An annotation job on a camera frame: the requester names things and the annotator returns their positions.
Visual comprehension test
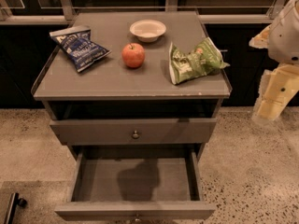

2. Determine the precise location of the red apple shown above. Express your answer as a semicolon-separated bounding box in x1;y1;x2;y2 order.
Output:
121;43;145;68

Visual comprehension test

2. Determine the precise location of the metal window railing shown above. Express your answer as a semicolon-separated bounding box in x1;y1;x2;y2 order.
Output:
0;0;290;24

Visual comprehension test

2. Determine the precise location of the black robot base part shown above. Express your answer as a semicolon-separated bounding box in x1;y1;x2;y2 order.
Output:
4;192;27;224

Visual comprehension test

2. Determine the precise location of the grey open middle drawer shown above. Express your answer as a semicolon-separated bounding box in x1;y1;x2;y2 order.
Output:
55;149;216;221

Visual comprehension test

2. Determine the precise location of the grey top drawer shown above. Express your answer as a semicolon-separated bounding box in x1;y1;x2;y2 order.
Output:
50;119;216;146

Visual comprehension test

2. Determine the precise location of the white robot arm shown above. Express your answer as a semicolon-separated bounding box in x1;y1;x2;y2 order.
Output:
249;0;299;122

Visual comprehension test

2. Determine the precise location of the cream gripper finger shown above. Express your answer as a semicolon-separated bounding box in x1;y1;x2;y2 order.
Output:
252;63;299;123
249;26;270;49

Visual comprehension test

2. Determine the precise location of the grey drawer cabinet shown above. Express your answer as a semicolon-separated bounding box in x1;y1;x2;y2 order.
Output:
33;11;231;158

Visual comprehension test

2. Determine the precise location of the round metal drawer knob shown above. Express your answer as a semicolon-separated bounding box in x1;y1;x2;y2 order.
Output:
132;131;140;139

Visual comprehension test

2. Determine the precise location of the blue vinegar chip bag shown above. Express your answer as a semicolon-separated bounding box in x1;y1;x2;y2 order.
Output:
50;25;111;73

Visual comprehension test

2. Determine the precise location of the green jalapeno chip bag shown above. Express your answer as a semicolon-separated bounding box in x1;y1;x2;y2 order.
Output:
169;37;229;85

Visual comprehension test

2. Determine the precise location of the white bowl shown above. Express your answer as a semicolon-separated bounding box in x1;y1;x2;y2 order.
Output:
130;20;166;43

